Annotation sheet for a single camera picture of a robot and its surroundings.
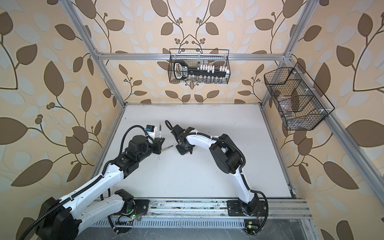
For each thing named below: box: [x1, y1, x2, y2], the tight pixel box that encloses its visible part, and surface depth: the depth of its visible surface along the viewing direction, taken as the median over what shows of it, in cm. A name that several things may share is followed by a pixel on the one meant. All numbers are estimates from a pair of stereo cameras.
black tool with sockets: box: [173, 60, 231, 80], surface depth 84 cm
